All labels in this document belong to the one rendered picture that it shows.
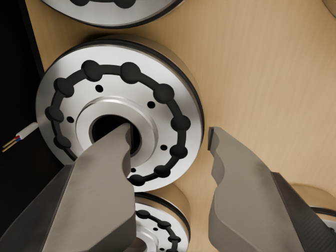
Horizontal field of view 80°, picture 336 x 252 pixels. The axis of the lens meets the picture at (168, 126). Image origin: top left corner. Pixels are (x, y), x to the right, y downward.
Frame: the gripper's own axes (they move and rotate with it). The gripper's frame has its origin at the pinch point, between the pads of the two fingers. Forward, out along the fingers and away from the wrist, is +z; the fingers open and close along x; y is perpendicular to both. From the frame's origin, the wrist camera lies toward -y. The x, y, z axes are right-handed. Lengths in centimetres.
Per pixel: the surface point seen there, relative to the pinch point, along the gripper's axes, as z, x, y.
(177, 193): 1.2, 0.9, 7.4
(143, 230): -1.2, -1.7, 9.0
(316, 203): -0.8, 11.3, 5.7
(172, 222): -1.1, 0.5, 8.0
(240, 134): 1.7, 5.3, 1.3
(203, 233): 1.7, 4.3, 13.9
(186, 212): 0.4, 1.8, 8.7
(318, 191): 0.5, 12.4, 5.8
